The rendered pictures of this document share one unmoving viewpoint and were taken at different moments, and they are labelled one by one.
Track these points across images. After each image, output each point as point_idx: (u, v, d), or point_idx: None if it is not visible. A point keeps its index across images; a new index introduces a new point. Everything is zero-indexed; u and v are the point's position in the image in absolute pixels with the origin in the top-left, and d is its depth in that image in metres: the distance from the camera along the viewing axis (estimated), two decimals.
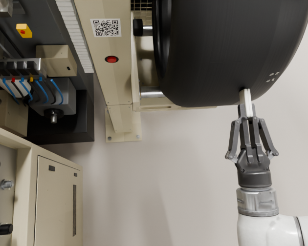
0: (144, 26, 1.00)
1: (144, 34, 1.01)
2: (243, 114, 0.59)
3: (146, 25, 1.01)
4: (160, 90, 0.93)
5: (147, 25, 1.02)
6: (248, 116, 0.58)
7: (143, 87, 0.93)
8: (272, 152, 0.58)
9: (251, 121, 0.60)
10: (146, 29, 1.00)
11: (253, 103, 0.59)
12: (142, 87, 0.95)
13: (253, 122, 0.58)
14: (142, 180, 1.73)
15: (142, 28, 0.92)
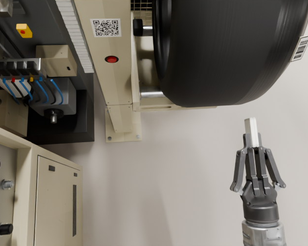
0: (145, 31, 1.00)
1: (144, 36, 1.03)
2: (249, 144, 0.57)
3: (147, 29, 1.00)
4: (160, 95, 0.94)
5: (147, 25, 1.00)
6: (253, 146, 0.56)
7: (143, 91, 0.92)
8: (278, 183, 0.56)
9: (257, 151, 0.58)
10: (146, 34, 1.01)
11: (259, 133, 0.57)
12: (142, 88, 0.93)
13: (259, 153, 0.56)
14: (142, 180, 1.73)
15: (142, 28, 0.92)
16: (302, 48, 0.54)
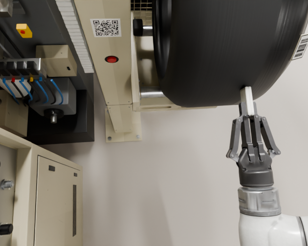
0: (145, 32, 1.00)
1: (144, 36, 1.03)
2: (245, 112, 0.58)
3: (147, 30, 1.00)
4: (160, 96, 0.94)
5: (148, 26, 1.00)
6: (249, 114, 0.57)
7: (143, 92, 0.92)
8: (274, 150, 0.57)
9: (253, 119, 0.59)
10: (146, 34, 1.01)
11: (254, 101, 0.59)
12: (142, 88, 0.93)
13: (254, 121, 0.58)
14: (142, 180, 1.73)
15: (142, 28, 0.92)
16: (303, 46, 0.54)
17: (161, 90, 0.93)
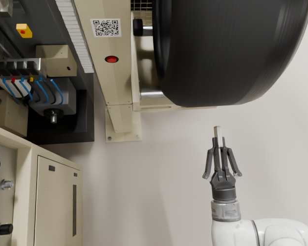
0: (145, 35, 1.01)
1: None
2: (216, 145, 0.79)
3: (147, 33, 1.01)
4: (159, 97, 0.96)
5: (148, 29, 1.00)
6: (219, 146, 0.78)
7: (143, 96, 0.93)
8: (236, 173, 0.78)
9: (222, 150, 0.80)
10: (146, 36, 1.03)
11: (223, 136, 0.80)
12: (142, 92, 0.92)
13: (223, 151, 0.78)
14: (142, 180, 1.73)
15: (142, 28, 0.92)
16: None
17: (161, 93, 0.93)
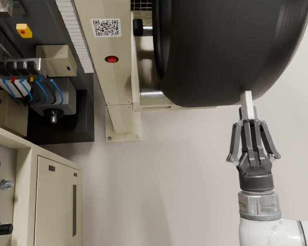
0: (145, 35, 1.01)
1: None
2: (245, 116, 0.58)
3: (147, 33, 1.01)
4: (159, 97, 0.96)
5: (148, 29, 1.00)
6: (249, 118, 0.58)
7: (143, 96, 0.93)
8: (274, 154, 0.57)
9: (253, 123, 0.59)
10: (146, 36, 1.03)
11: (254, 106, 0.59)
12: (142, 92, 0.92)
13: (254, 125, 0.58)
14: (142, 180, 1.73)
15: (142, 28, 0.92)
16: None
17: (161, 93, 0.93)
